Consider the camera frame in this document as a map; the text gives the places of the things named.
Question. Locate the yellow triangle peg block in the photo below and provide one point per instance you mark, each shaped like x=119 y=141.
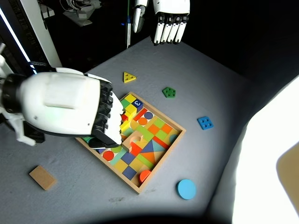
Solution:
x=128 y=78

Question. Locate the plain wooden rectangular block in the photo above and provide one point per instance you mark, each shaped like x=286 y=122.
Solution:
x=42 y=177

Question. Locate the wooden block tray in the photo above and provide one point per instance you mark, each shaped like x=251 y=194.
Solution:
x=153 y=149

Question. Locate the green pentagon peg block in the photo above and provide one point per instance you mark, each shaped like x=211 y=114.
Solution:
x=164 y=91

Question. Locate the blue square peg block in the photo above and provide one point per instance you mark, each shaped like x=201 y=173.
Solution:
x=205 y=123

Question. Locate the white machine part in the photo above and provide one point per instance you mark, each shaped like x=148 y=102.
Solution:
x=78 y=16

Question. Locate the green and white rod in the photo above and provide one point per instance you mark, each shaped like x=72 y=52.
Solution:
x=128 y=11

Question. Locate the grey table cloth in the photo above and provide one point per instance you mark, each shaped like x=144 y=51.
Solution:
x=210 y=93

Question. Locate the blue round disc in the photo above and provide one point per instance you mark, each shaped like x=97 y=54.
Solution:
x=186 y=189

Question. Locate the beige board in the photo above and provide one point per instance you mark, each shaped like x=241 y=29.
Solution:
x=289 y=177

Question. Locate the white frame post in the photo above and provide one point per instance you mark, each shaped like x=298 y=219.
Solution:
x=39 y=30

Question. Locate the black post with light strip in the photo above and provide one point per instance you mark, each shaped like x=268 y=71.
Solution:
x=25 y=30

